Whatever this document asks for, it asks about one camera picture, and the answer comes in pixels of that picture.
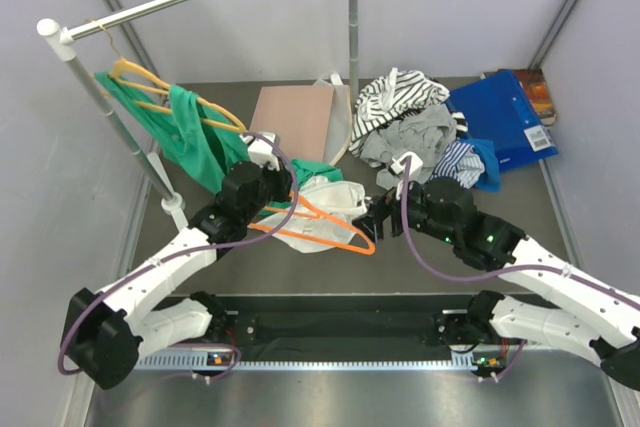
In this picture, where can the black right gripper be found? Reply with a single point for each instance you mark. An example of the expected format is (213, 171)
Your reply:
(382, 207)

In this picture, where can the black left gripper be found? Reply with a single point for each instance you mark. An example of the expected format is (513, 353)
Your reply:
(284, 182)

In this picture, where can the orange clothes hanger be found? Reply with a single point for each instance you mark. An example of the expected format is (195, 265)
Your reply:
(309, 228)

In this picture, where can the white tank top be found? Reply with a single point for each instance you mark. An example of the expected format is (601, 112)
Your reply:
(334, 194)

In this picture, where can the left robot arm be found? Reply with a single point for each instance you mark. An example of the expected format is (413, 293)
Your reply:
(107, 332)

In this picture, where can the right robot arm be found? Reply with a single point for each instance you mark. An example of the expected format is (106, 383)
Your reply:
(586, 317)

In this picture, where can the green tank top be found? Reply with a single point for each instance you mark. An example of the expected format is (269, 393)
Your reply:
(204, 152)

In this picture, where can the yellow clothes hanger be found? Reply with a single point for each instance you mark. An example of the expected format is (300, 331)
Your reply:
(156, 85)

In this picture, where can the grey shirt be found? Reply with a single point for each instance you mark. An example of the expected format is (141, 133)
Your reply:
(426, 134)

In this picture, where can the blue striped shirt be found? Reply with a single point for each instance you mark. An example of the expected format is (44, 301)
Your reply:
(460, 162)

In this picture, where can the striped black white shirt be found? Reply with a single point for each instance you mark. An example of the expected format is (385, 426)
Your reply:
(390, 98)

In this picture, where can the blue cloth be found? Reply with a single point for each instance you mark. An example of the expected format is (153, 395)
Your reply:
(490, 180)

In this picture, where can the blue folder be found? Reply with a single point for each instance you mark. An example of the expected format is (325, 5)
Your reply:
(497, 108)

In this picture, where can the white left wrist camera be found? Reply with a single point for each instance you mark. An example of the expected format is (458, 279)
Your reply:
(261, 150)

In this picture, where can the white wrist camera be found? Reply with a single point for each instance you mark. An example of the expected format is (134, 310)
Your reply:
(408, 163)
(261, 150)

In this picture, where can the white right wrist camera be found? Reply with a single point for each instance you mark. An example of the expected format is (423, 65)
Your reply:
(408, 163)

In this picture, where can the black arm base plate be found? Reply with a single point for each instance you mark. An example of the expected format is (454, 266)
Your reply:
(431, 319)

